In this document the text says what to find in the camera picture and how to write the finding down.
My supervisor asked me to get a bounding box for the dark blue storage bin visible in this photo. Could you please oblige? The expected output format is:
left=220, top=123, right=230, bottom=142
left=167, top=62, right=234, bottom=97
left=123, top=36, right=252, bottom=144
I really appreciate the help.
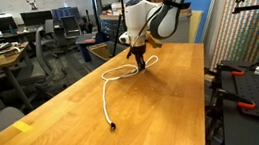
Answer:
left=73, top=32, right=101, bottom=64

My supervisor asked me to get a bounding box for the yellow tape patch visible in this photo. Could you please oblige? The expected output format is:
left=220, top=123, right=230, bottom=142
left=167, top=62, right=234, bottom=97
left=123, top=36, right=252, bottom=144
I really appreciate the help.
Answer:
left=12, top=119, right=34, bottom=135

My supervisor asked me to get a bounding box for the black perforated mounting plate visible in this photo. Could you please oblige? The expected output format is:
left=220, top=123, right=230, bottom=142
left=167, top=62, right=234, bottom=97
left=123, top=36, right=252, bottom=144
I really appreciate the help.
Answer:
left=213, top=54, right=259, bottom=145

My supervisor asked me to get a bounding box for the yellow wrist camera mount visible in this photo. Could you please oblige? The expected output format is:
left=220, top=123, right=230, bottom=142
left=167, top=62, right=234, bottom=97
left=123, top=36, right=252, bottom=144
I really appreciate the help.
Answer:
left=144, top=32, right=165, bottom=51

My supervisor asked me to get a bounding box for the black mesh office chair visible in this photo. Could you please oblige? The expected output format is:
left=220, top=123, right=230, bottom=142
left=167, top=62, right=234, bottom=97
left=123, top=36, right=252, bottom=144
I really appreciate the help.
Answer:
left=60, top=14, right=82, bottom=40

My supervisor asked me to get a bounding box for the open cardboard box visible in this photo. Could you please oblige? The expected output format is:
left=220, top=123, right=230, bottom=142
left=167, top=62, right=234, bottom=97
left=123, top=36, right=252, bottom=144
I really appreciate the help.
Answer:
left=85, top=39, right=130, bottom=69

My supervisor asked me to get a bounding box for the wooden office desk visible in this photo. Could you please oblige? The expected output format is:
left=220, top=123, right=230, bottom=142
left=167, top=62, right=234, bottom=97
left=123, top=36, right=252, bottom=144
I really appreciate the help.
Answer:
left=0, top=40, right=39, bottom=116

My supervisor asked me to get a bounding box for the tan flat board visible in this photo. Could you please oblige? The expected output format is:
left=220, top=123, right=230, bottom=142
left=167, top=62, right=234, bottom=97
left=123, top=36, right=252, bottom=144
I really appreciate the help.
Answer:
left=184, top=8, right=208, bottom=45

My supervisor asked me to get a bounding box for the black tripod stand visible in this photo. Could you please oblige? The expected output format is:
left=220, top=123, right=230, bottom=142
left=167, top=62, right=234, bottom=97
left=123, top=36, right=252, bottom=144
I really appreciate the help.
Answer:
left=105, top=0, right=132, bottom=57

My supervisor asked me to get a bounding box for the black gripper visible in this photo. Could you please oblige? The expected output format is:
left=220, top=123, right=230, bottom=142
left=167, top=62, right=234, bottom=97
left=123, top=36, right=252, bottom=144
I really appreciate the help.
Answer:
left=129, top=42, right=150, bottom=73

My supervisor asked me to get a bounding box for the orange handled black clamp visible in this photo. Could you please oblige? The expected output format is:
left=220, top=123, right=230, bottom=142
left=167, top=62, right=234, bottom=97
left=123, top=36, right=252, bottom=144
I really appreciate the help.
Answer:
left=215, top=60, right=247, bottom=80
left=214, top=83, right=257, bottom=115

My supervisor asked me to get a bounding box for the white rope with black tip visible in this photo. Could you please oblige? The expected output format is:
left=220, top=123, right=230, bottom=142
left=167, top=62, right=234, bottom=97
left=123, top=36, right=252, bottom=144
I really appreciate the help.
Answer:
left=97, top=54, right=168, bottom=131

